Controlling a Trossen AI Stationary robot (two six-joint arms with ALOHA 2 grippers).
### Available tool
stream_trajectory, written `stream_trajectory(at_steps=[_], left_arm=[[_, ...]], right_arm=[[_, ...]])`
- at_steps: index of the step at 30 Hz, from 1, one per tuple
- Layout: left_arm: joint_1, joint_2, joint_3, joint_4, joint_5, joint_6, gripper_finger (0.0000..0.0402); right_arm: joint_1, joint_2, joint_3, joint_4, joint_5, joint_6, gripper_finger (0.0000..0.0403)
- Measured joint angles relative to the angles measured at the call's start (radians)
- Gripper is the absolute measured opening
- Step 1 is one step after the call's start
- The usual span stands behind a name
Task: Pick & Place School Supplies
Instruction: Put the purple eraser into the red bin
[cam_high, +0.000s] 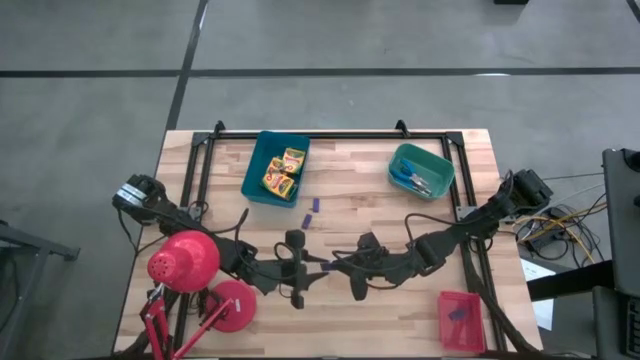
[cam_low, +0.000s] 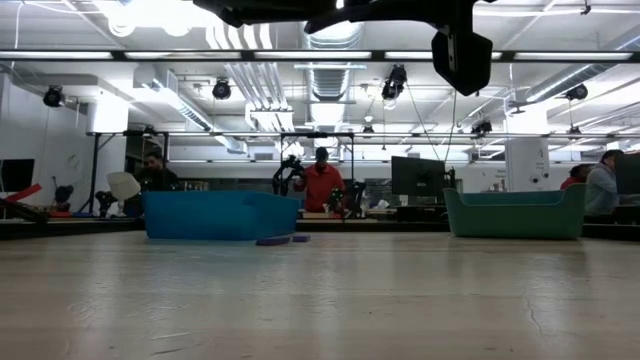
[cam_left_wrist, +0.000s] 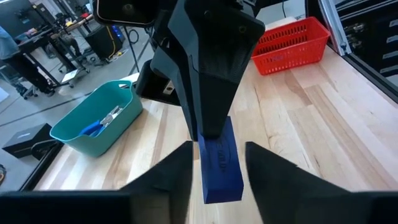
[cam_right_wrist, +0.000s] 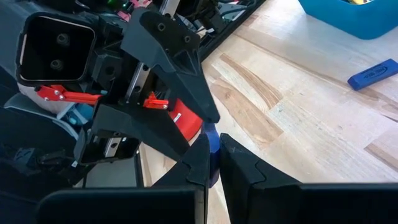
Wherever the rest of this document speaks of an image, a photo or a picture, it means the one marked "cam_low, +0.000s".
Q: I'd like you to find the person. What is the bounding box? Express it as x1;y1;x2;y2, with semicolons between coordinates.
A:
292;146;347;214
583;148;626;225
559;163;594;191
133;151;182;194

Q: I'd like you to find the black wall screen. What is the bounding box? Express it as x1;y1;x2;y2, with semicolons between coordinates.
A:
0;158;36;194

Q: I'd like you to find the black background rig frame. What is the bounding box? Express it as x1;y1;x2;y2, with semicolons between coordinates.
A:
88;130;357;217

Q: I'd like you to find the blue plastic bin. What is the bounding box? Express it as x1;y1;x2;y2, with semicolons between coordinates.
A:
141;190;301;242

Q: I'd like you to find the white chair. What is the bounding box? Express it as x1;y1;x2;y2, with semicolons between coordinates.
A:
106;171;143;217

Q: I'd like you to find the black computer monitor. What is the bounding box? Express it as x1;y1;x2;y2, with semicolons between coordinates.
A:
614;152;640;197
390;155;448;198

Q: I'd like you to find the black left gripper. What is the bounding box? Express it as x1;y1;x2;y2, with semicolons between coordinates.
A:
192;0;337;29

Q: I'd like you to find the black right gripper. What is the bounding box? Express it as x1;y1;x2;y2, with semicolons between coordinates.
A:
303;0;496;97

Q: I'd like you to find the silver ventilation duct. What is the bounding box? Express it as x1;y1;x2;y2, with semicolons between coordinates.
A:
302;22;364;101

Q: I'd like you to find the red bar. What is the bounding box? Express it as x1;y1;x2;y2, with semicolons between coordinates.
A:
3;182;44;204

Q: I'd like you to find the teal plastic bin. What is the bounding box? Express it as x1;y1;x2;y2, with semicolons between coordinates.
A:
443;182;588;240

